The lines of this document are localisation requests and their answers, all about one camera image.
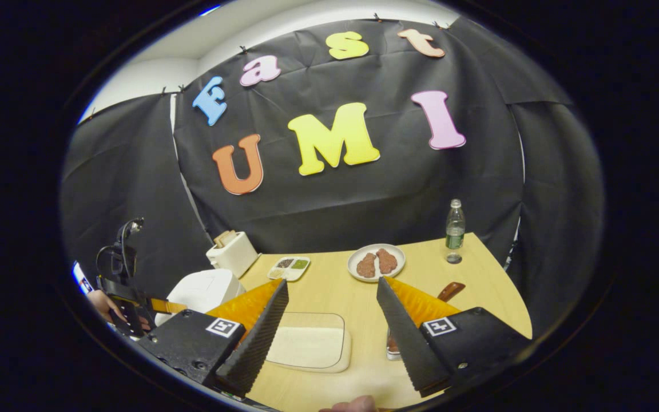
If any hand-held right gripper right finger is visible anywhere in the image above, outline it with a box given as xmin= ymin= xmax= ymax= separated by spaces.
xmin=376 ymin=276 xmax=533 ymax=398

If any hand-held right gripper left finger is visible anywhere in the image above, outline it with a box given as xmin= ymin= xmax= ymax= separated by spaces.
xmin=135 ymin=279 xmax=290 ymax=397

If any metal mesh chopstick holder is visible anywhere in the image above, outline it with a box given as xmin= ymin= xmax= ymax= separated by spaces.
xmin=386 ymin=329 xmax=404 ymax=362

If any clear rice container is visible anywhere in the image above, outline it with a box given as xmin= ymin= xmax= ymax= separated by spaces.
xmin=265 ymin=312 xmax=352 ymax=374

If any brown wooden spoon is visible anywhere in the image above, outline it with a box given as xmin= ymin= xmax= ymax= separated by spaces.
xmin=387 ymin=282 xmax=466 ymax=352

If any white rice cooker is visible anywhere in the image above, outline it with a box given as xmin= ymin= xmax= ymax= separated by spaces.
xmin=154 ymin=268 xmax=247 ymax=327

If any white lit panel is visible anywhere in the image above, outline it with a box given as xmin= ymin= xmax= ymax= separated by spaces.
xmin=72 ymin=260 xmax=94 ymax=294

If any brown meat piece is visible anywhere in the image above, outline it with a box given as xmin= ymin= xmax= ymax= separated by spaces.
xmin=356 ymin=252 xmax=377 ymax=279
xmin=376 ymin=248 xmax=398 ymax=275

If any white round plate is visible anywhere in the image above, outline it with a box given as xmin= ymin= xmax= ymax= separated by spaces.
xmin=347 ymin=243 xmax=406 ymax=283

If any white divided seasoning dish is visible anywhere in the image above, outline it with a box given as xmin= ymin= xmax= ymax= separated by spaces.
xmin=267 ymin=256 xmax=311 ymax=282

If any white toaster with bread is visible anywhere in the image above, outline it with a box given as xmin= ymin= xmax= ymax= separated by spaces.
xmin=206 ymin=230 xmax=260 ymax=279

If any clear green label water bottle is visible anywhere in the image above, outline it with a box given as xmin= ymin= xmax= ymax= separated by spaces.
xmin=445 ymin=199 xmax=466 ymax=256

